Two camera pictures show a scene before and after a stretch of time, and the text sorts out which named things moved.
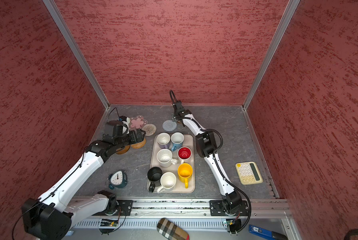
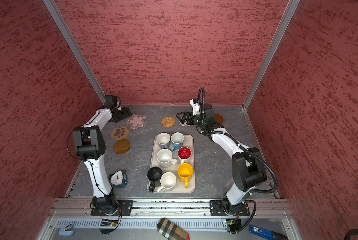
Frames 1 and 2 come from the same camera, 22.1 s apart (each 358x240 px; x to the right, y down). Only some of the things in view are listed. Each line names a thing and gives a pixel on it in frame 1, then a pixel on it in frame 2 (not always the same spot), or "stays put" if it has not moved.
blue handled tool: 266,233 stays put
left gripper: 140,138 to 126,113
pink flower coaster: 137,122 stays put
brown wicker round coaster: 139,144 to 168,122
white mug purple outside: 163,139 stays put
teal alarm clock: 117,179 stays put
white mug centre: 164,158 stays put
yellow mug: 185,171 stays put
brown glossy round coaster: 122,150 to 218,118
